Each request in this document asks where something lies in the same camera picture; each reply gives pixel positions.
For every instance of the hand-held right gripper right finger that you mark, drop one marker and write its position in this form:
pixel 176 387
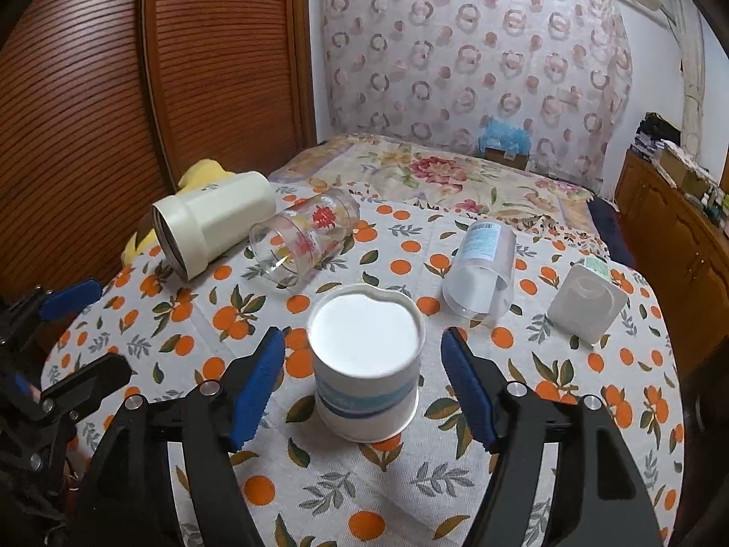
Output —
pixel 468 387

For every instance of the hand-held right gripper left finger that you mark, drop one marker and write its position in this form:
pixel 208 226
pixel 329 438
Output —
pixel 259 387

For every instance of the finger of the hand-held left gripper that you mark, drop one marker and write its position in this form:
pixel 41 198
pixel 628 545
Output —
pixel 91 379
pixel 71 298

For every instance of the white cup with blue stripe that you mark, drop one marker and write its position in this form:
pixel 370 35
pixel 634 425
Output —
pixel 364 347

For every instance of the clear plastic cup with label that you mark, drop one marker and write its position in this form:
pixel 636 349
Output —
pixel 479 273

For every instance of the white square cup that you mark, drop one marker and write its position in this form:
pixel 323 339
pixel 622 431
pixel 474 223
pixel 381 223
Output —
pixel 582 303

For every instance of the clear glass cup red print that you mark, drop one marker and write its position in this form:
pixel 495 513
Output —
pixel 307 233

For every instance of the cream plastic cup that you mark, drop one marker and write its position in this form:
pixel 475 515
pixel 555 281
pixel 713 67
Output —
pixel 222 211

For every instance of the orange fruit print tablecloth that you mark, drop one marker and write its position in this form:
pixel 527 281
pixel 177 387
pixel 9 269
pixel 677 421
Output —
pixel 370 484

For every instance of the yellow plush toy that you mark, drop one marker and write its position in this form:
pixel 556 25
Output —
pixel 200 176

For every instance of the dark blue cloth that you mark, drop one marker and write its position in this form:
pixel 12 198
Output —
pixel 612 228

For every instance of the floral blanket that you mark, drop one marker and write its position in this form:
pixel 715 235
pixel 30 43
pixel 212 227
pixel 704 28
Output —
pixel 433 171

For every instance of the wooden louvered wardrobe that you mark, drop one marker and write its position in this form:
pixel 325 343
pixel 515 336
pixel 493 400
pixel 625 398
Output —
pixel 171 97

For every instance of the small cardboard box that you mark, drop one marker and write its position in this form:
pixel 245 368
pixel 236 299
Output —
pixel 504 158

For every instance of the wooden cabinet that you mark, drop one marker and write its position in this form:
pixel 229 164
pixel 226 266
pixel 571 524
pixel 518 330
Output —
pixel 678 250

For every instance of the blue fluffy cloth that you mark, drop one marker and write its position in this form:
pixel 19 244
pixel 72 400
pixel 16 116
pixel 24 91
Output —
pixel 504 134

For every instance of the large cardboard box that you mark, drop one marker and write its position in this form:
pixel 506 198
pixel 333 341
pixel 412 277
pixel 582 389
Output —
pixel 680 171

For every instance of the stack of folded clothes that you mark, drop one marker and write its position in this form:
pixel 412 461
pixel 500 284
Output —
pixel 655 134

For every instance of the circle pattern curtain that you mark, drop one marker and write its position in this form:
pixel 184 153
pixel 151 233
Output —
pixel 455 68

